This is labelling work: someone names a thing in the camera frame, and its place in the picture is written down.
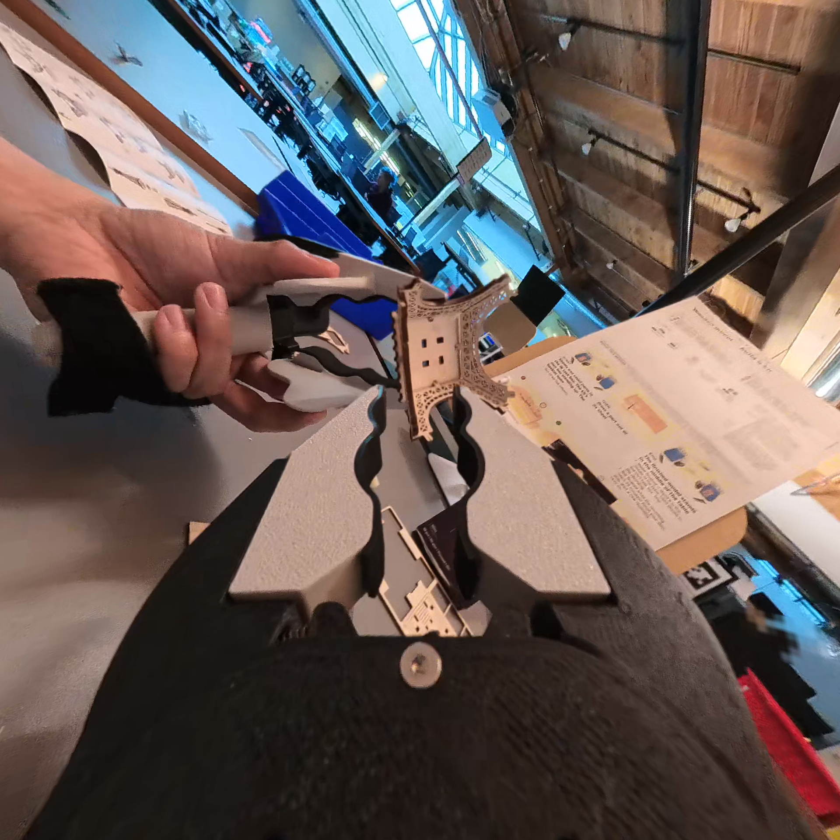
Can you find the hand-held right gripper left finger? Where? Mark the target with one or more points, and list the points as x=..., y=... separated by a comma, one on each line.
x=308, y=518

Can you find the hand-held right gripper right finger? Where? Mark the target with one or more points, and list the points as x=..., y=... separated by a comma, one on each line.
x=531, y=518

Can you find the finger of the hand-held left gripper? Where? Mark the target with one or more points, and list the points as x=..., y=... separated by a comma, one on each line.
x=380, y=279
x=315, y=390

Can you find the wooden lattice tower model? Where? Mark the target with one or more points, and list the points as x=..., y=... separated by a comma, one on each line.
x=433, y=348

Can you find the person's left forearm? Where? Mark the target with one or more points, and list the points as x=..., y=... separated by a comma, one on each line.
x=33, y=216

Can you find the grey desk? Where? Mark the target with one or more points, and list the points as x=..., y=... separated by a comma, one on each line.
x=131, y=525

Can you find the person's left hand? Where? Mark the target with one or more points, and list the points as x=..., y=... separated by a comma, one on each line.
x=170, y=256

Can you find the white flat base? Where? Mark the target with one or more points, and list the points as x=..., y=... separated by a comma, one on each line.
x=449, y=479

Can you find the dark puzzle box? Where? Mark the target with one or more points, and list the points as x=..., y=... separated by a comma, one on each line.
x=443, y=544

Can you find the blue plastic bin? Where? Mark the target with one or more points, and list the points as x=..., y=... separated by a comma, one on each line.
x=295, y=210

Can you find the black square board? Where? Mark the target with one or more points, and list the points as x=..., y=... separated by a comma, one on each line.
x=538, y=295

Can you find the black white printed marker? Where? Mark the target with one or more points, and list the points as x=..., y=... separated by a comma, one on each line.
x=709, y=577

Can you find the printed instruction sheet colour pictures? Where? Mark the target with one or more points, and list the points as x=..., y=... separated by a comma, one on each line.
x=689, y=407

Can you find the printed instruction sheet grey drawings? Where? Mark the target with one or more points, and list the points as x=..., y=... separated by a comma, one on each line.
x=118, y=138

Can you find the white ceiling spot lamp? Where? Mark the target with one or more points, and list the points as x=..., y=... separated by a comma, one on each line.
x=589, y=145
x=565, y=40
x=733, y=223

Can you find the red plastic bin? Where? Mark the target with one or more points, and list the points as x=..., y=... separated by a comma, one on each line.
x=787, y=741

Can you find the black metal pole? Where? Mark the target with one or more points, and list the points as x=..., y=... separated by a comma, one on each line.
x=754, y=243

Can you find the empty wooden puzzle frame sheet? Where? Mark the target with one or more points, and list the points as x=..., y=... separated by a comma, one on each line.
x=426, y=610

